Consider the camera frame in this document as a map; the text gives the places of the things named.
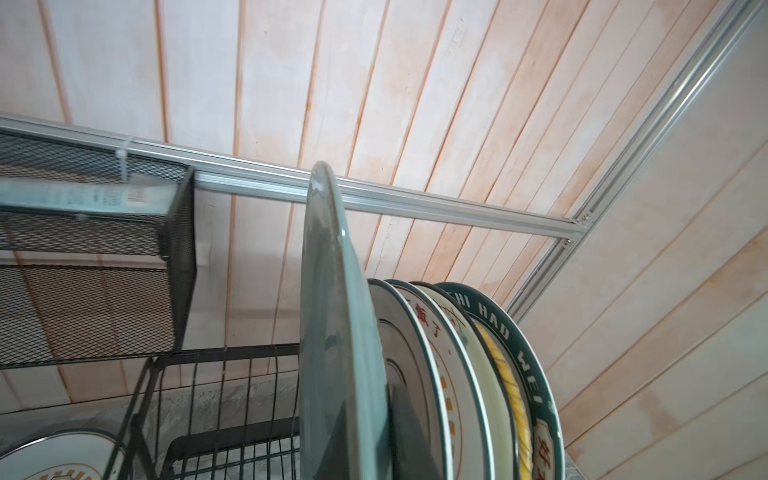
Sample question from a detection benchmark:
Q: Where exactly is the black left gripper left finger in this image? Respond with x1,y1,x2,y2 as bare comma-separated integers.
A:
314,403,350,480

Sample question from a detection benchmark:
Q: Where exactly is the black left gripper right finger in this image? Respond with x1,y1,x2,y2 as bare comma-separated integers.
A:
389,385,440,479

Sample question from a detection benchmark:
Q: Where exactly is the white plate orange sunburst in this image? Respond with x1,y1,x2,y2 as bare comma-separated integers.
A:
388,279,496,479
1,429,125,479

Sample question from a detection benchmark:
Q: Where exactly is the white plate black ring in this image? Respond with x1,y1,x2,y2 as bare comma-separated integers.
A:
367,277,455,480

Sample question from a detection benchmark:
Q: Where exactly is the large grey-green plate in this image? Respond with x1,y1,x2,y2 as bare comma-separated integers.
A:
299,162,393,479

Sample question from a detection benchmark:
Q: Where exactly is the yellow woven plate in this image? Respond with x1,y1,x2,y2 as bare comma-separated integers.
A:
477,324,533,480

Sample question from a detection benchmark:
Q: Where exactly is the white plate dark green rim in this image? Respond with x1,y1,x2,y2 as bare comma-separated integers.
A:
437,282,566,479

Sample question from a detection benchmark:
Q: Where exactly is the cream plate with berry sprigs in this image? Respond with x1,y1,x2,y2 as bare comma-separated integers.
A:
415,281,520,479

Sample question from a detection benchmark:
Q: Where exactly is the black wire dish rack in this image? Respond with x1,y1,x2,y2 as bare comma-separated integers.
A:
104,343,300,479

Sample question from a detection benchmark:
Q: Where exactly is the aluminium wall frame rail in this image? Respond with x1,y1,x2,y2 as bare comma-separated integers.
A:
1,1,767,320

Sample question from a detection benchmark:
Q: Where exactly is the black mesh wall basket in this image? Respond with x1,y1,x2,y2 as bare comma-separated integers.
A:
1,132,197,369

